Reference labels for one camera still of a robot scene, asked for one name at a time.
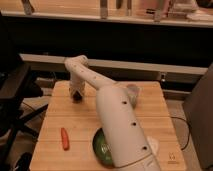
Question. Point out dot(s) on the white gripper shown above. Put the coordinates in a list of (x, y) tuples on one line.
[(77, 84)]

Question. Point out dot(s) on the black eraser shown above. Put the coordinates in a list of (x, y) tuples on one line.
[(77, 97)]

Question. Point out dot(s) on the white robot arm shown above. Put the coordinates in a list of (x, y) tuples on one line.
[(127, 142)]

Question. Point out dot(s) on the orange carrot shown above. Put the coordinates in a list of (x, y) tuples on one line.
[(64, 139)]

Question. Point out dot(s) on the white cup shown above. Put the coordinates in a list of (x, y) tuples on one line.
[(133, 92)]

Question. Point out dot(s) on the green plate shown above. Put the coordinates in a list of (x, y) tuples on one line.
[(101, 149)]

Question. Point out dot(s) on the black office chair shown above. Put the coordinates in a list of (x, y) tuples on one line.
[(17, 82)]

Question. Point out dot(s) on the grey cabinet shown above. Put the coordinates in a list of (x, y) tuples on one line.
[(198, 108)]

